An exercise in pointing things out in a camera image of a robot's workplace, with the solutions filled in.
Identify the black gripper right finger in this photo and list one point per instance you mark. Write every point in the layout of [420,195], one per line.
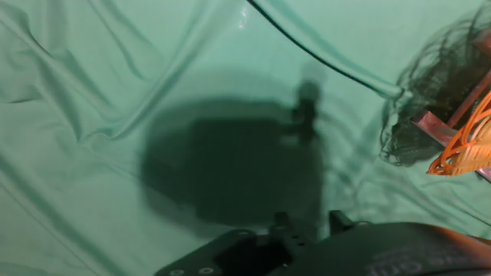
[339,222]

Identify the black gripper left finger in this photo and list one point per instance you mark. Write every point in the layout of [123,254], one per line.
[284,226]

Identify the orange wicker basket dish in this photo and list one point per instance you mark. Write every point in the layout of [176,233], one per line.
[472,153]

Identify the wooden dish rack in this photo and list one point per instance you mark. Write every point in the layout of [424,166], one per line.
[431,124]

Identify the green cloth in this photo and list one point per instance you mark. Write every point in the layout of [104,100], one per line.
[115,115]

